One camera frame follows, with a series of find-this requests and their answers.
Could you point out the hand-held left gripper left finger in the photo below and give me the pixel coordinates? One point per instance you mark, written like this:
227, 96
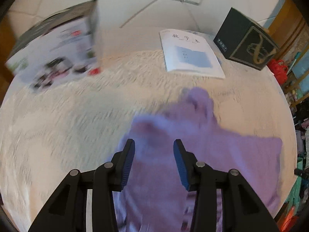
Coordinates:
129, 159

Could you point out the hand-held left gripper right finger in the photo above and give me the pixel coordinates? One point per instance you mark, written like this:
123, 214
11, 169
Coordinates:
179, 160

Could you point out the purple shirt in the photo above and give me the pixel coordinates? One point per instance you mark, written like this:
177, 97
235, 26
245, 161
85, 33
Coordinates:
217, 149

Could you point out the white lace tablecloth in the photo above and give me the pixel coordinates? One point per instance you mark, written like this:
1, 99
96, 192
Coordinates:
72, 125

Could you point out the white exercise booklet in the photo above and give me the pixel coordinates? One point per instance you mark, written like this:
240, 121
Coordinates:
190, 53

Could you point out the teal plastic rack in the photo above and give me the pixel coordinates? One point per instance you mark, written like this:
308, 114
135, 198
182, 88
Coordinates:
298, 188

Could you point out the red plastic bag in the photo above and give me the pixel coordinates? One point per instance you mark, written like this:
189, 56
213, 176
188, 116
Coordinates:
278, 71

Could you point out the tea set carton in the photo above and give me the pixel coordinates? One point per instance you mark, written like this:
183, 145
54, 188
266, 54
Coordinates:
55, 46

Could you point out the dark green gift box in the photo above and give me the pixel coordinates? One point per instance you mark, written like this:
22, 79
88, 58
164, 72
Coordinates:
243, 38

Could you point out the brown wooden panel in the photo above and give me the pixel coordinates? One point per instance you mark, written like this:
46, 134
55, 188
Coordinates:
6, 55

